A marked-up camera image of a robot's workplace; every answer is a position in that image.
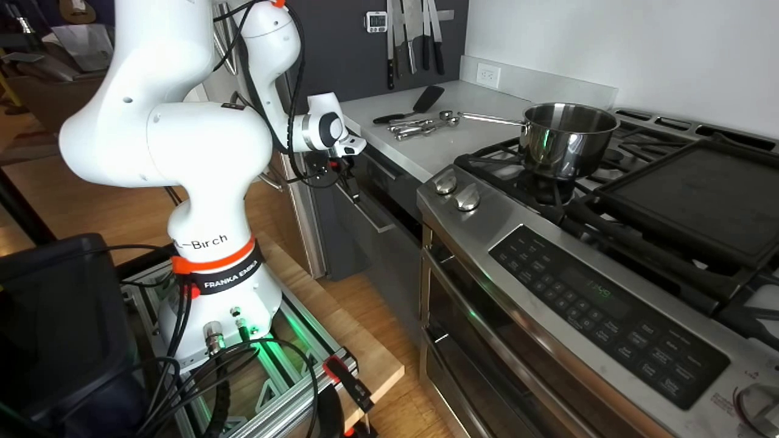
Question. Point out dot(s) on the white wall switch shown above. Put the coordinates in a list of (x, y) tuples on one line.
[(375, 22)]

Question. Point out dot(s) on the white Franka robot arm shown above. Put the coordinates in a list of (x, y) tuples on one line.
[(178, 138)]

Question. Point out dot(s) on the aluminium base frame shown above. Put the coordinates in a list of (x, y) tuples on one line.
[(277, 398)]

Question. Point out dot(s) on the orange black clamp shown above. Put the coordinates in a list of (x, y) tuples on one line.
[(328, 415), (351, 387)]

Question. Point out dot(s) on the stainless steel pot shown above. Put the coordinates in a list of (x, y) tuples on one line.
[(569, 143)]

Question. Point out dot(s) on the white wall outlet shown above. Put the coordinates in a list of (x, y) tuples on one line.
[(487, 76)]

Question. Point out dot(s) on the black box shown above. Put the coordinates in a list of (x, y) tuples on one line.
[(56, 342)]

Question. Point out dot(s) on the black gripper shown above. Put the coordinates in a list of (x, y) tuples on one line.
[(333, 170)]

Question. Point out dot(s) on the black spatula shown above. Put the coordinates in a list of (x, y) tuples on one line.
[(426, 99)]

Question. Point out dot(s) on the stainless steel gas range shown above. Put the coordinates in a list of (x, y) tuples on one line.
[(569, 308)]

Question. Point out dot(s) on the metal ice cream scoop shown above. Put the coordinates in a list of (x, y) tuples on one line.
[(430, 120), (417, 131)]

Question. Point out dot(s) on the black stove griddle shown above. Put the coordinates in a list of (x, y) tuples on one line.
[(697, 199)]

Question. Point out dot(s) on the silver stove knob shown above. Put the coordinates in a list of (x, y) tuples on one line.
[(467, 199), (445, 183)]

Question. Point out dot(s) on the wooden platform board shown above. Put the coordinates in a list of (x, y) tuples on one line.
[(348, 333)]

